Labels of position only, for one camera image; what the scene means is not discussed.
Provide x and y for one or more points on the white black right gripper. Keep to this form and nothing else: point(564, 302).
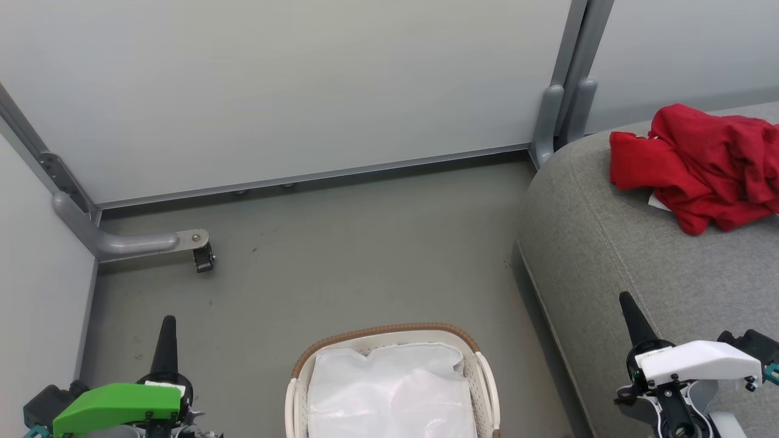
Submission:
point(700, 362)

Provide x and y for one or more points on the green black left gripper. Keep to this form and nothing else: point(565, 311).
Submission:
point(115, 404)

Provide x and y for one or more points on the red clothing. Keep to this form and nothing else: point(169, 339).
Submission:
point(706, 164)

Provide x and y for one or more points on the white laundry basket brown rim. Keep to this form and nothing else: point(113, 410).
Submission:
point(484, 389)

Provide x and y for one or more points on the white basket liner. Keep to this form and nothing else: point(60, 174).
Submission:
point(389, 395)

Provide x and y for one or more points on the grey fabric sofa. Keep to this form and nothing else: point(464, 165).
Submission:
point(608, 255)

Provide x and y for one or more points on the black caster wheel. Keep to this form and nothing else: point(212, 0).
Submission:
point(204, 258)

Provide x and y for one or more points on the grey partition foot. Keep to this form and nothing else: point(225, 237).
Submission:
point(122, 243)

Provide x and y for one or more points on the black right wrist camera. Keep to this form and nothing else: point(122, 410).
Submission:
point(754, 347)

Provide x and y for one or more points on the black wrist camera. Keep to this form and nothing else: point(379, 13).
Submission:
point(754, 347)
point(52, 401)

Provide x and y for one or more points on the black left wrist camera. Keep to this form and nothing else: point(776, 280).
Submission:
point(52, 401)

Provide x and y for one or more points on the grey partition bottom rail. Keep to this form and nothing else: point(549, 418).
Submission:
point(304, 177)

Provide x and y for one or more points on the grey slanted partition frame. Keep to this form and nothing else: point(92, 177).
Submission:
point(48, 161)

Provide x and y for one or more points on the grey partition frame post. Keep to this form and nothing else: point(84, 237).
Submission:
point(569, 79)

